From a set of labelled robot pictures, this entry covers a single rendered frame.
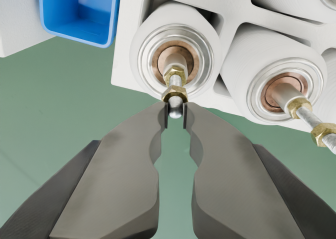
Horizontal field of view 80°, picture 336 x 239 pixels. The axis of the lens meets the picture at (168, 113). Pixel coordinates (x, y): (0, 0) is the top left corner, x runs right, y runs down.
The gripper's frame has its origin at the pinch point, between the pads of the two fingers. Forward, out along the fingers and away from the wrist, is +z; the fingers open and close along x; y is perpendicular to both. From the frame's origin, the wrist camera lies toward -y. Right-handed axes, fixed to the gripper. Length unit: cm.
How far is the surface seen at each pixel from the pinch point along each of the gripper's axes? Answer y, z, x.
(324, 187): 49, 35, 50
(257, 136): 29, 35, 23
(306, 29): -1.5, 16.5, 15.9
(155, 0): -4.0, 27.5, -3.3
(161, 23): -3.1, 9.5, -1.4
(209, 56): -0.2, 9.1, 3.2
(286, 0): -4.8, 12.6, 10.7
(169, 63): -0.3, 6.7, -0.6
